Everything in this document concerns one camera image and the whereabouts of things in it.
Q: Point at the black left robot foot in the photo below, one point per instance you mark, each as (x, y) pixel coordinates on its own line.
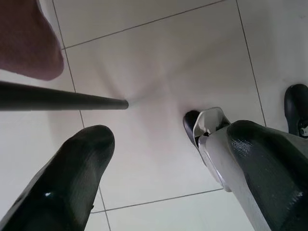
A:
(188, 125)

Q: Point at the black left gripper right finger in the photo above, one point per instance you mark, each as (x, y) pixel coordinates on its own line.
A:
(276, 173)

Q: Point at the black metal table leg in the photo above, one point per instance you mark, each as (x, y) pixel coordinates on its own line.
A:
(48, 97)

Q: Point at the grey left robot leg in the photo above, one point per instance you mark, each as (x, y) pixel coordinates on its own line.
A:
(216, 156)

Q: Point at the pink rounded object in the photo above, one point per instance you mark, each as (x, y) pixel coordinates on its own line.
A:
(24, 36)

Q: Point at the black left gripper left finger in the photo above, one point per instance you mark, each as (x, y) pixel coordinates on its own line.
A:
(65, 178)

